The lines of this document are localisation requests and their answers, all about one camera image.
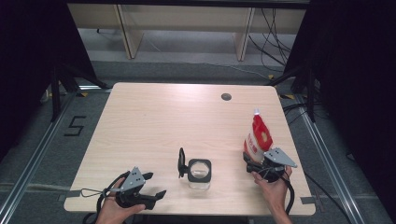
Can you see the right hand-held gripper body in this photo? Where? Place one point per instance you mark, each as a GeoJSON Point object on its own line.
{"type": "Point", "coordinates": [278, 157]}

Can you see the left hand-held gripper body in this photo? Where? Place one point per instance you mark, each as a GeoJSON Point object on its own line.
{"type": "Point", "coordinates": [132, 182]}

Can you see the red and white pouch bag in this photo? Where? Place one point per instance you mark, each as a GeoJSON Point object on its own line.
{"type": "Point", "coordinates": [260, 133]}

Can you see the glass jar with black lid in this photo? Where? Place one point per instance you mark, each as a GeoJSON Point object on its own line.
{"type": "Point", "coordinates": [199, 171]}

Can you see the person's right hand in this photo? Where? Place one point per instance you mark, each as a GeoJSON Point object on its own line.
{"type": "Point", "coordinates": [275, 193]}

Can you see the person's left hand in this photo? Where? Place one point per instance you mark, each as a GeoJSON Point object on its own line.
{"type": "Point", "coordinates": [110, 213]}

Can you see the grey tape strip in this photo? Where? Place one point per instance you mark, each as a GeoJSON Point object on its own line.
{"type": "Point", "coordinates": [73, 194]}
{"type": "Point", "coordinates": [308, 200]}

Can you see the yellow floor tape piece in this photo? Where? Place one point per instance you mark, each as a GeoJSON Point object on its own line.
{"type": "Point", "coordinates": [271, 76]}
{"type": "Point", "coordinates": [288, 96]}
{"type": "Point", "coordinates": [82, 94]}

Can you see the grey table grommet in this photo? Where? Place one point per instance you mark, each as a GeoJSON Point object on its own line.
{"type": "Point", "coordinates": [226, 96]}

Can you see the black metal stand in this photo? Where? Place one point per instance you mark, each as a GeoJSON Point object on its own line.
{"type": "Point", "coordinates": [56, 93]}
{"type": "Point", "coordinates": [311, 93]}

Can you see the black curtain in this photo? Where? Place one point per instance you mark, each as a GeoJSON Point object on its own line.
{"type": "Point", "coordinates": [358, 77]}
{"type": "Point", "coordinates": [28, 62]}

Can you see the beige wooden desk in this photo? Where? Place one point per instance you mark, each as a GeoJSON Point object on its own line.
{"type": "Point", "coordinates": [186, 18]}

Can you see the aluminium floor rail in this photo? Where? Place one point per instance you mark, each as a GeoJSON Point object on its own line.
{"type": "Point", "coordinates": [327, 161]}
{"type": "Point", "coordinates": [34, 155]}

